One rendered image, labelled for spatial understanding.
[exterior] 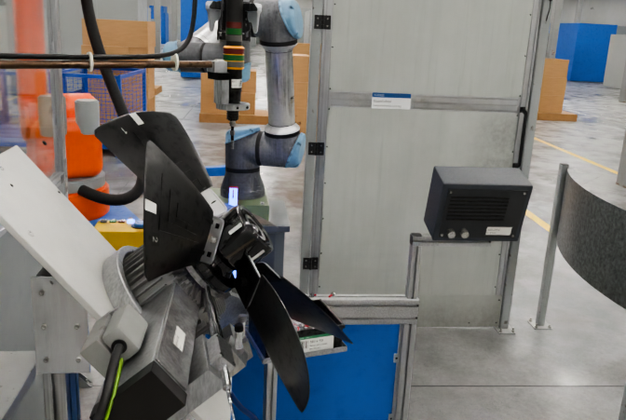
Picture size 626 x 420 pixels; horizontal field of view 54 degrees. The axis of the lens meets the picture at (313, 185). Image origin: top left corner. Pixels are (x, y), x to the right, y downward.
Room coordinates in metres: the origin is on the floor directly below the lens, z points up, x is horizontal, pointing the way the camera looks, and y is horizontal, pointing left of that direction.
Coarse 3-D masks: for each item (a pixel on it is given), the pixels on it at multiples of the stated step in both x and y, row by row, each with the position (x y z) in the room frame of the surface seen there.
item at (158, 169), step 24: (144, 168) 0.94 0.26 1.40; (168, 168) 1.00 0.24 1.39; (144, 192) 0.91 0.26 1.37; (168, 192) 0.97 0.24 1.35; (192, 192) 1.05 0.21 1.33; (144, 216) 0.89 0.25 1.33; (168, 216) 0.96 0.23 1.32; (192, 216) 1.03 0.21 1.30; (144, 240) 0.88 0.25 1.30; (168, 240) 0.95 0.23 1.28; (192, 240) 1.03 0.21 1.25; (144, 264) 0.87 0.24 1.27; (168, 264) 0.95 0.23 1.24; (192, 264) 1.05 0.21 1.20
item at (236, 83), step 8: (232, 72) 1.28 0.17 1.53; (240, 72) 1.29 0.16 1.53; (232, 80) 1.28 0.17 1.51; (240, 80) 1.29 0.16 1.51; (232, 88) 1.28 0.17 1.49; (240, 88) 1.29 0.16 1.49; (232, 96) 1.28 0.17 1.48; (240, 96) 1.29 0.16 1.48; (232, 112) 1.28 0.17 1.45; (232, 120) 1.28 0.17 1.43
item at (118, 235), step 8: (96, 224) 1.61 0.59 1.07; (104, 224) 1.61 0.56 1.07; (112, 224) 1.62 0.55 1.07; (120, 224) 1.62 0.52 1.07; (128, 224) 1.62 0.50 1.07; (104, 232) 1.56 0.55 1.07; (112, 232) 1.56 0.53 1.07; (120, 232) 1.57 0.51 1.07; (128, 232) 1.57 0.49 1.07; (136, 232) 1.57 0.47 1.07; (112, 240) 1.56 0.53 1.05; (120, 240) 1.57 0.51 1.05; (128, 240) 1.57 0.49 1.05; (136, 240) 1.57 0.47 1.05
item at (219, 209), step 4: (204, 192) 1.24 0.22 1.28; (208, 192) 1.25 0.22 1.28; (212, 192) 1.25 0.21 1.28; (204, 196) 1.24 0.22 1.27; (208, 196) 1.24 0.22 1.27; (212, 196) 1.24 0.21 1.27; (216, 196) 1.25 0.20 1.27; (208, 200) 1.23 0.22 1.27; (212, 200) 1.24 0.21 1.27; (216, 200) 1.24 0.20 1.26; (220, 200) 1.24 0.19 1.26; (212, 204) 1.23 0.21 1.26; (216, 204) 1.24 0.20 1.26; (220, 204) 1.24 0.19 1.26; (224, 204) 1.24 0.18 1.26; (212, 208) 1.23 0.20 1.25; (216, 208) 1.23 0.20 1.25; (220, 208) 1.23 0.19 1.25; (224, 208) 1.24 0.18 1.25; (216, 212) 1.22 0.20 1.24; (220, 212) 1.23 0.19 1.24; (224, 212) 1.23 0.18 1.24; (220, 216) 1.22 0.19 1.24
